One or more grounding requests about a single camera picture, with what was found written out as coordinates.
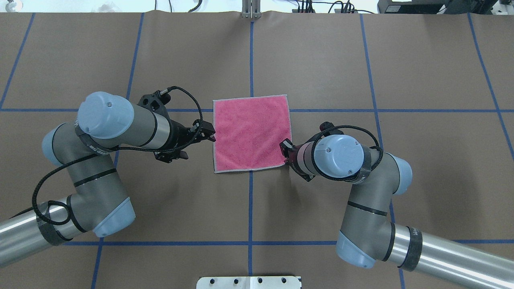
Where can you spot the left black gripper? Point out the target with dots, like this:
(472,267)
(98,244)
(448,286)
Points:
(177,136)

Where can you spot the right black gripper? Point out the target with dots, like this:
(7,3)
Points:
(294,157)

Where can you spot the pink towel with grey back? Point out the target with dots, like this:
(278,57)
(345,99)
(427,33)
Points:
(248,133)

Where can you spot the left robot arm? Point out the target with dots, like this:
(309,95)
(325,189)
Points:
(84,192)

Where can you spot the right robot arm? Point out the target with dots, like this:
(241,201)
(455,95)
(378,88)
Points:
(366,235)

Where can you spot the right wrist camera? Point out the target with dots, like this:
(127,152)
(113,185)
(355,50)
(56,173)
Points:
(326,129)

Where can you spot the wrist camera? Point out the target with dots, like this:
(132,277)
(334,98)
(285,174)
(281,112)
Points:
(156,102)
(326,129)

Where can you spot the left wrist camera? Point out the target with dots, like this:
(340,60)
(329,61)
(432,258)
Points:
(156,102)

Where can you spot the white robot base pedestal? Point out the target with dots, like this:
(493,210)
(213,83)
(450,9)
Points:
(250,282)

